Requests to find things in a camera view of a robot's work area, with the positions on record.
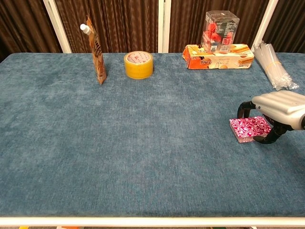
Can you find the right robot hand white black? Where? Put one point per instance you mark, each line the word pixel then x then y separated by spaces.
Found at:
pixel 281 107

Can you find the bundle of clear straws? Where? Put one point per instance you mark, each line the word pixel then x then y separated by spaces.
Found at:
pixel 272 66

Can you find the orange biscuit box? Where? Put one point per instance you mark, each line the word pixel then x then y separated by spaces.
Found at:
pixel 214 62

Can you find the brown pleated curtain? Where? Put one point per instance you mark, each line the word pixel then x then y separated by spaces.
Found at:
pixel 119 23
pixel 23 26
pixel 290 23
pixel 188 21

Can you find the clear box with red items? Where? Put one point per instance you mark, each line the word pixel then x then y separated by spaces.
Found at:
pixel 219 31

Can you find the yellow packing tape roll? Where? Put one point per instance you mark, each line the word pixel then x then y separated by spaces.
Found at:
pixel 138 70

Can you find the blue table mat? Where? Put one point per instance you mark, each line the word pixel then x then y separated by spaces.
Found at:
pixel 131 143

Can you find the brown spout pouch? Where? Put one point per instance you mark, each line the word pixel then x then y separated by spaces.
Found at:
pixel 98 59

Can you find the white partition post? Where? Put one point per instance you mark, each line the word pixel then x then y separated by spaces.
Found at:
pixel 264 26
pixel 57 26
pixel 164 26

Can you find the white table frame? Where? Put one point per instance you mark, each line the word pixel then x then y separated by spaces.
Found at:
pixel 143 221

